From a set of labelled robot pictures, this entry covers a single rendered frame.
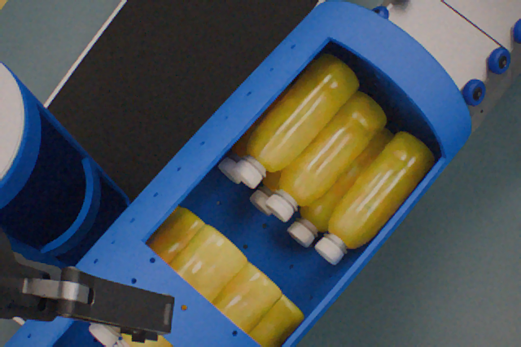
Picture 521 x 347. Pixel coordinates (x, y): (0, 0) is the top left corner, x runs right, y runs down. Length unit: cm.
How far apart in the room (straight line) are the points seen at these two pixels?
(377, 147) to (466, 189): 112
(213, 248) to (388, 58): 31
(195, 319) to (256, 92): 29
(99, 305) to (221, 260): 46
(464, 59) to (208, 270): 61
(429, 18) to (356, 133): 35
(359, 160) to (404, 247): 106
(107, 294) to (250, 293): 50
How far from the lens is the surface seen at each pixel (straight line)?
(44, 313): 44
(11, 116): 116
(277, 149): 95
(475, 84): 119
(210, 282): 87
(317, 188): 99
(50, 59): 237
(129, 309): 44
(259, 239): 111
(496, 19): 131
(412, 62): 91
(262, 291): 91
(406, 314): 208
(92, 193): 153
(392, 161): 101
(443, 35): 127
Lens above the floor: 205
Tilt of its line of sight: 75 degrees down
